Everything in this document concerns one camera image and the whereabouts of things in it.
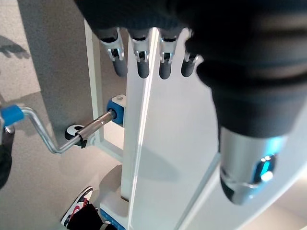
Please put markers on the blue crank bearing block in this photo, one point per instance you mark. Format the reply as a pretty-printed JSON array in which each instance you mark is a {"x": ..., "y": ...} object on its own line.
[{"x": 119, "y": 115}]

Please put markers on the white metal bed frame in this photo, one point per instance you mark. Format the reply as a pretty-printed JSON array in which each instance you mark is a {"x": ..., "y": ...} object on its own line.
[{"x": 94, "y": 79}]

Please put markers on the person's sneaker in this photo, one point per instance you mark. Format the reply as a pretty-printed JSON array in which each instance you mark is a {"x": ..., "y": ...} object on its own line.
[{"x": 78, "y": 203}]

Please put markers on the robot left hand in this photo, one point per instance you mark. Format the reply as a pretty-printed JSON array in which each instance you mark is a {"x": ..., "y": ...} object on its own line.
[{"x": 239, "y": 48}]

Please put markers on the silver metal bed crank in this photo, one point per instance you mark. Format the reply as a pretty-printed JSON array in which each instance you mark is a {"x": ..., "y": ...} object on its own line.
[{"x": 39, "y": 128}]

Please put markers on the person's leg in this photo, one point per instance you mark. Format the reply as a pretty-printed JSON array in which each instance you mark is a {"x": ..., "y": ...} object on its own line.
[{"x": 88, "y": 219}]

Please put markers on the blue bed frame fitting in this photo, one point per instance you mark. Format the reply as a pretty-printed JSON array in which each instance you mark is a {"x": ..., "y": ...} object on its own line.
[{"x": 108, "y": 216}]

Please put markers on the blue crank grip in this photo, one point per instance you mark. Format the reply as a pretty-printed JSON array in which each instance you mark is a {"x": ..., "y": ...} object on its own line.
[{"x": 10, "y": 115}]

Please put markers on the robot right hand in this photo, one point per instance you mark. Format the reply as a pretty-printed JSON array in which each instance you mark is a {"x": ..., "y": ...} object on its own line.
[{"x": 3, "y": 165}]

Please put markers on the black and white caster wheel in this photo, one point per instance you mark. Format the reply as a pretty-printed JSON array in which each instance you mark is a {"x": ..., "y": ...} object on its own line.
[{"x": 71, "y": 131}]

